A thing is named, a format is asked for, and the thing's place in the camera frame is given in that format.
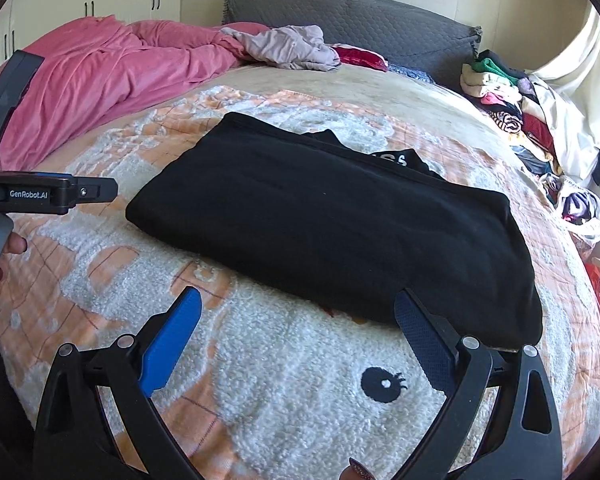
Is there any person's left hand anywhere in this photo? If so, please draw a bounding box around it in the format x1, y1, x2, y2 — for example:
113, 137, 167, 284
0, 234, 29, 301

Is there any pile of mixed clothes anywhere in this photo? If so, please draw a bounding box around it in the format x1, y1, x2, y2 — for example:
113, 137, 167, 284
460, 49, 600, 246

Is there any black garment with orange band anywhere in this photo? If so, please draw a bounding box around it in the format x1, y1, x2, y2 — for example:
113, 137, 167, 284
125, 111, 543, 346

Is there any orange and white fleece blanket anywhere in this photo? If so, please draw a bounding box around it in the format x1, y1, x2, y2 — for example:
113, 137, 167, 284
0, 85, 600, 480

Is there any pink blanket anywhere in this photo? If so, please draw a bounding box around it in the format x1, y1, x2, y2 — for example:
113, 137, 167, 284
0, 15, 271, 171

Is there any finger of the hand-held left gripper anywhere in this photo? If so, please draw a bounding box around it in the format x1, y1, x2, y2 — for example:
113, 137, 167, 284
72, 177, 119, 206

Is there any lilac garment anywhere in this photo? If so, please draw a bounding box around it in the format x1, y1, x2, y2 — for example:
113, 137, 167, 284
220, 25, 342, 72

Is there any blue patterned cloth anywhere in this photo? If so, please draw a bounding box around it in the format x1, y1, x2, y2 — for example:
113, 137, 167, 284
387, 62, 436, 86

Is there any grey quilted headboard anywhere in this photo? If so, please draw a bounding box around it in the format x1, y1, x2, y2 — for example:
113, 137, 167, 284
222, 0, 483, 86

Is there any white curtain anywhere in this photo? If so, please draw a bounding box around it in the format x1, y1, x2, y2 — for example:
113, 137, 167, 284
527, 10, 600, 186

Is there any person's right hand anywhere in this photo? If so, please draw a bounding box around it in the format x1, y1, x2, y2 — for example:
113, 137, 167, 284
341, 457, 376, 480

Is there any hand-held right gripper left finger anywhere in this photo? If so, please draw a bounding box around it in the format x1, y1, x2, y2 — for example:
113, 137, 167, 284
32, 287, 204, 480

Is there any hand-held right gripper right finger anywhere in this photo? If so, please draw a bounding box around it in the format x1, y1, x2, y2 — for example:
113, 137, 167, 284
394, 288, 564, 480

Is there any beige bed sheet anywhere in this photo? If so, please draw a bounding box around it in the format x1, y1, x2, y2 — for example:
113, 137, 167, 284
40, 62, 521, 171

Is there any red cloth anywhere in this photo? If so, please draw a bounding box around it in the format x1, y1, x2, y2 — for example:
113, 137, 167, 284
330, 45, 388, 72

